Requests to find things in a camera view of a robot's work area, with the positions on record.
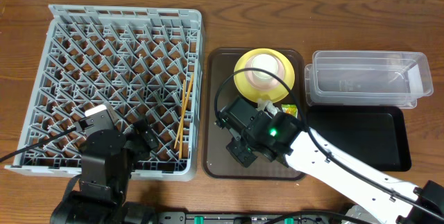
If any white tissue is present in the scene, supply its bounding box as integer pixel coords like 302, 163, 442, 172
256, 98, 280, 117

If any wooden chopstick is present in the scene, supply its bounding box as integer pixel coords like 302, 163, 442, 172
178, 79, 187, 160
174, 74, 194, 148

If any yellow green snack wrapper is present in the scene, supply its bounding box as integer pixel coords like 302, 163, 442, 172
281, 104, 298, 118

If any white cup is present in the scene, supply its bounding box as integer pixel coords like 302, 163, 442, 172
251, 54, 279, 81

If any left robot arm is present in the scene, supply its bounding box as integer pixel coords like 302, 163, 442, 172
50, 113, 160, 223

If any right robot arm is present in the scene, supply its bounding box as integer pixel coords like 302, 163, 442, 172
219, 111, 443, 223

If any grey dishwasher rack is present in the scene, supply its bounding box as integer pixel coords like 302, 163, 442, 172
8, 4, 205, 181

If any black waste tray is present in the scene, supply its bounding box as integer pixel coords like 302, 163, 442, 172
307, 105, 412, 172

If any yellow plate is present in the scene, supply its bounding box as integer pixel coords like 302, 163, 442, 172
234, 49, 296, 103

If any brown plastic tray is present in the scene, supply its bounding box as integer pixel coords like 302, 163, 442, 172
203, 47, 307, 181

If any pink bowl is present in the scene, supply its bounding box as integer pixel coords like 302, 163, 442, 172
244, 54, 285, 89

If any clear plastic bin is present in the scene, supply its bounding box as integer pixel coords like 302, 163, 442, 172
305, 50, 434, 109

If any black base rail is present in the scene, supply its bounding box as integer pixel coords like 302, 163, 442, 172
157, 212, 340, 224

